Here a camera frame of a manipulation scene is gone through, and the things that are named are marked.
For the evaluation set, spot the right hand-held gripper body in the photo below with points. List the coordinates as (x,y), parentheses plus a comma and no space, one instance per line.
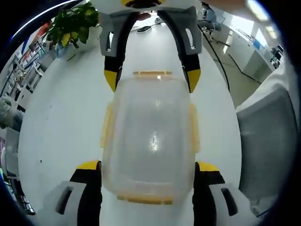
(108,5)

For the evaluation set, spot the white cabinet row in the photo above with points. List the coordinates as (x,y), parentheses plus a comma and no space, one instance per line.
(249,54)

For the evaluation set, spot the green potted plant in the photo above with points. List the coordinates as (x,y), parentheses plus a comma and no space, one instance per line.
(70,23)

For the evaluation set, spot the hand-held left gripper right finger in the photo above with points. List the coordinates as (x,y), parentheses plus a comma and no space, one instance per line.
(204,193)

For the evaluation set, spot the white power adapter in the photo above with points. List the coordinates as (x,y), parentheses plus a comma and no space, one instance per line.
(158,20)

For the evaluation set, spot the clear container with yellow buckles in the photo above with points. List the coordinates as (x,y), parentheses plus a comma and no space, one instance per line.
(150,117)

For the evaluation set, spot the small office chair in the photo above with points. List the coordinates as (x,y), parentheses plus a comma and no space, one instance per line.
(215,27)

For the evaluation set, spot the white plant pot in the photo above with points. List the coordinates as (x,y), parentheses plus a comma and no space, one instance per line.
(68,50)

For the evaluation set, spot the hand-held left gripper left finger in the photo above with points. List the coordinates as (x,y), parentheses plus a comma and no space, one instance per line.
(90,193)

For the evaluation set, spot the grey office chair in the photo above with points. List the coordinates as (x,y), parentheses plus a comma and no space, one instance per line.
(265,141)

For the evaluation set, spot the black power strip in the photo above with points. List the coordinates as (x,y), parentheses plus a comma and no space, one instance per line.
(144,29)

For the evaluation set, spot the grey cloth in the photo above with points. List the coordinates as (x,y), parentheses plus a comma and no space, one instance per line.
(8,113)

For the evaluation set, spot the white storage shelving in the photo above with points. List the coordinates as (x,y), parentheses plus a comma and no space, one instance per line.
(28,57)

